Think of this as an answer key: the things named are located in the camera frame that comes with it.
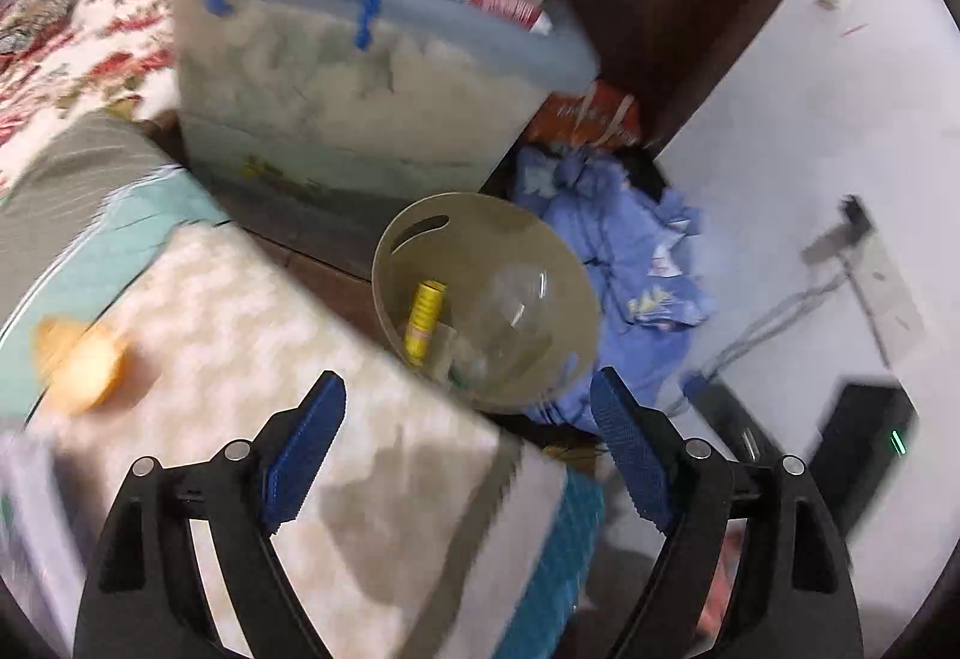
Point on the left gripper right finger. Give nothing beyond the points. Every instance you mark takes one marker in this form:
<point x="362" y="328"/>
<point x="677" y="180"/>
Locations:
<point x="792" y="594"/>

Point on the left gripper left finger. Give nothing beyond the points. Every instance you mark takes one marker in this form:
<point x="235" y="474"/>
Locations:
<point x="144" y="595"/>

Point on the beige round trash basket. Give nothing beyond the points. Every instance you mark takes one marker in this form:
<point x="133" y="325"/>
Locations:
<point x="461" y="240"/>

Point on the yellow round object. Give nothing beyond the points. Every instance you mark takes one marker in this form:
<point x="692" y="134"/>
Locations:
<point x="79" y="364"/>

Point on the blue crumpled clothing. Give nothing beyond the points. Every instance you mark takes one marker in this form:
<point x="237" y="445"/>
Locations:
<point x="638" y="255"/>

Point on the beige chevron blanket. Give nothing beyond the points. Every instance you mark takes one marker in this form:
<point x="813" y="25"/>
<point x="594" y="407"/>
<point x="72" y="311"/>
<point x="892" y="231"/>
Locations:
<point x="428" y="532"/>

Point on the clear bottle in basket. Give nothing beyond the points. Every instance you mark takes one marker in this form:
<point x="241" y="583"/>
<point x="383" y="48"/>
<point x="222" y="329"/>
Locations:
<point x="507" y="332"/>

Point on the orange plastic bag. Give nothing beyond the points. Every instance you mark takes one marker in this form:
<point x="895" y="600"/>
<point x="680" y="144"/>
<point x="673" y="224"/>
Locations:
<point x="600" y="117"/>

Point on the yellow tube in basket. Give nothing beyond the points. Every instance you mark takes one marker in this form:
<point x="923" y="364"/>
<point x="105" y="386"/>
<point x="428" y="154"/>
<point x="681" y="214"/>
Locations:
<point x="423" y="317"/>

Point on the floral bed sheet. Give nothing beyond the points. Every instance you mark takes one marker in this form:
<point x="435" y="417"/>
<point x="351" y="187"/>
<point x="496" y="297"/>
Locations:
<point x="62" y="59"/>

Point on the clear bin blue handle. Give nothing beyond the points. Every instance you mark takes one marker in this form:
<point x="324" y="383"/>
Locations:
<point x="394" y="98"/>

